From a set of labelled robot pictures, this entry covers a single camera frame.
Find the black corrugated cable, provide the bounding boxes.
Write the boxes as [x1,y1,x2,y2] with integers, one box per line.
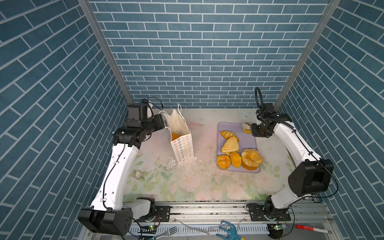
[254,86,265,115]

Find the large twisted ring bread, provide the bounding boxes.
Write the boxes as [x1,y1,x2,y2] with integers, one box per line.
[241,149,264,171]

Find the triangular sandwich bread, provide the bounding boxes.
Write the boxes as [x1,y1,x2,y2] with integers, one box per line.
[221,136,239,155]

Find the teal plastic clamp tool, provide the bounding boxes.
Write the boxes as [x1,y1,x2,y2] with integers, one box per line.
[216,221,244,240]

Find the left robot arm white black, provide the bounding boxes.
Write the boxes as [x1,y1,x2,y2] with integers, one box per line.
[78,114,165,236]

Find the red white marker pen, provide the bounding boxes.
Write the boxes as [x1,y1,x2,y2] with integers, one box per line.
[296,225,332,234]

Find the small croissant bread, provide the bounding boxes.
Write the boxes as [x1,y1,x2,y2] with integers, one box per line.
[220,131,240,142]

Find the metal fork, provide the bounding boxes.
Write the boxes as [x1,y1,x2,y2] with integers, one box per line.
[151,227,178,240]

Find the white paper gift bag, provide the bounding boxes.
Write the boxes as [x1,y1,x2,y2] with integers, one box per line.
[160,104,195,164]

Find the lavender plastic tray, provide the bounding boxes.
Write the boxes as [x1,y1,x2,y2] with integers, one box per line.
[215,122,261,174]

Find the metal bread tongs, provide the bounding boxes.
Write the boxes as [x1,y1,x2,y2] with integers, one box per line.
[242,123,252,131]

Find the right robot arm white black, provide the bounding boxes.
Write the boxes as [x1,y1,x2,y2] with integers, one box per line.
[251,121,334,220]

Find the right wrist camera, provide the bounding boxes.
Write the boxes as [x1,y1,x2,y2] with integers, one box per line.
[256,103,292,123]

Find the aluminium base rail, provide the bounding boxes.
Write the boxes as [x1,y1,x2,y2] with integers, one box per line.
[85,201,334,226]

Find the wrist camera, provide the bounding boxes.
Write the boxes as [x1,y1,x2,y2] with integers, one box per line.
[125,102,153,128]
[256,103,292,123]

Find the small ridged oval bread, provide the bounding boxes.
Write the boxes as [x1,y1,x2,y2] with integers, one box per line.
[243,128,252,134]

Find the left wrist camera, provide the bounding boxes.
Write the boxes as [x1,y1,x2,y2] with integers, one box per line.
[125,102,153,128]

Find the small smooth oval bread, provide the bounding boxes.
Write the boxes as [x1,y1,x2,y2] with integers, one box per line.
[230,152,242,168]

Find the long oval orange bread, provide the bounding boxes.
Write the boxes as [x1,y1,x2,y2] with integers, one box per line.
[172,133,180,141]

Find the round ridged bun bread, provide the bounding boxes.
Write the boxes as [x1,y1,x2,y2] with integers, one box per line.
[217,155,232,170]

